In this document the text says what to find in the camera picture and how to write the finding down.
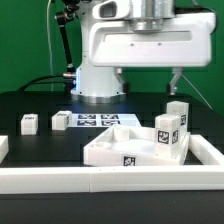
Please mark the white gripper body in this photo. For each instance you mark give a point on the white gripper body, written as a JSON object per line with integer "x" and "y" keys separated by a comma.
{"x": 184, "y": 41}

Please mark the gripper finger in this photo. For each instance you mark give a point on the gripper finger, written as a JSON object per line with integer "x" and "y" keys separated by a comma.
{"x": 171, "y": 86}
{"x": 123, "y": 84}

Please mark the white square table top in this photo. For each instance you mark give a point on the white square table top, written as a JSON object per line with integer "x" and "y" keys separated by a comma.
{"x": 122, "y": 145}

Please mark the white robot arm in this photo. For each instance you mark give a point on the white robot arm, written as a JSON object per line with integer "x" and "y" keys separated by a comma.
{"x": 98, "y": 84}

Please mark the apriltag base marker sheet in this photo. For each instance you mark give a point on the apriltag base marker sheet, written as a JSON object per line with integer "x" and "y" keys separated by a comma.
{"x": 103, "y": 120}

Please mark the white right fence piece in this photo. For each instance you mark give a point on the white right fence piece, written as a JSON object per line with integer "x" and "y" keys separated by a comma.
{"x": 205, "y": 152}

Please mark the white fence piece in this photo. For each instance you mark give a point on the white fence piece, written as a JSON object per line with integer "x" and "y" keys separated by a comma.
{"x": 205, "y": 152}
{"x": 4, "y": 148}

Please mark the white front fence bar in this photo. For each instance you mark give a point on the white front fence bar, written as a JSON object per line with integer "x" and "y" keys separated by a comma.
{"x": 110, "y": 179}

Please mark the white left fence piece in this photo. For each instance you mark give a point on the white left fence piece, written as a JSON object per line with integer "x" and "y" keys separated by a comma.
{"x": 4, "y": 148}

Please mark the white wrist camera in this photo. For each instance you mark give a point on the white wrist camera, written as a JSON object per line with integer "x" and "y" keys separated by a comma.
{"x": 112, "y": 9}

